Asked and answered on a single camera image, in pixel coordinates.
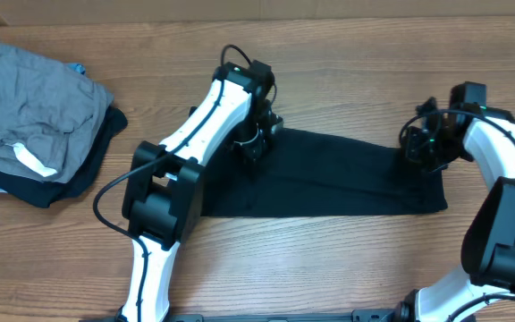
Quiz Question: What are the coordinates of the black folded garment in stack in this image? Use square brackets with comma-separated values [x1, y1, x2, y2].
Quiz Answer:
[0, 106, 128, 208]

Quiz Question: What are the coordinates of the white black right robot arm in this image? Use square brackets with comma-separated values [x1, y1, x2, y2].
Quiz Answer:
[389, 98, 515, 321]

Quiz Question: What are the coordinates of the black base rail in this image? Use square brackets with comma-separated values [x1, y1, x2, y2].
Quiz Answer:
[78, 306, 477, 322]

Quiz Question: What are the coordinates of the black t-shirt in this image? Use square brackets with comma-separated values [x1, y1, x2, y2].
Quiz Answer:
[202, 129, 448, 217]

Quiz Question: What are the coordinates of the grey folded shirt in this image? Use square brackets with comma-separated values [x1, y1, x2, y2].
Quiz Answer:
[0, 43, 114, 183]

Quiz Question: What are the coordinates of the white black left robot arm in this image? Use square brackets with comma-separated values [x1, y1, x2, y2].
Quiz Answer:
[115, 61, 283, 321]

